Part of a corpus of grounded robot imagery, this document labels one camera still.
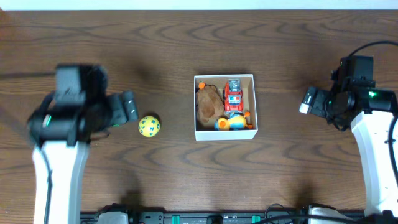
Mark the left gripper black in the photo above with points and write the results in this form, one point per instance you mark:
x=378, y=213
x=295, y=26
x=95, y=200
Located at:
x=117, y=109

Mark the yellow ball with blue letters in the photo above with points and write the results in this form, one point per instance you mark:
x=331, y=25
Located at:
x=149, y=126

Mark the red toy truck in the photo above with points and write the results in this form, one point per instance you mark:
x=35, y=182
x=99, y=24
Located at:
x=233, y=97

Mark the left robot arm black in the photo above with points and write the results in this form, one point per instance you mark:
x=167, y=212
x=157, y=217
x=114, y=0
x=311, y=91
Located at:
x=61, y=129

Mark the brown plush toy with carrot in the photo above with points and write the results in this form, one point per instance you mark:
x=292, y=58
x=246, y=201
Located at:
x=208, y=102

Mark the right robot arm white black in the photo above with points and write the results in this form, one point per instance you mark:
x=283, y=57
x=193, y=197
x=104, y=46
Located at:
x=370, y=113

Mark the white cardboard box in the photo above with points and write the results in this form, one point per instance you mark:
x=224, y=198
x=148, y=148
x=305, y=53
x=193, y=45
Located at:
x=205, y=131

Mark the black rail at table edge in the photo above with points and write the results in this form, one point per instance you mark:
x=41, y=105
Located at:
x=117, y=213

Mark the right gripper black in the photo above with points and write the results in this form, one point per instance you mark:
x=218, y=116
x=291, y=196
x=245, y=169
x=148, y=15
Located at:
x=317, y=107

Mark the orange duck toy blue hat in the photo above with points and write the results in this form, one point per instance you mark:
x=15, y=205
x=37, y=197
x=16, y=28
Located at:
x=235, y=122

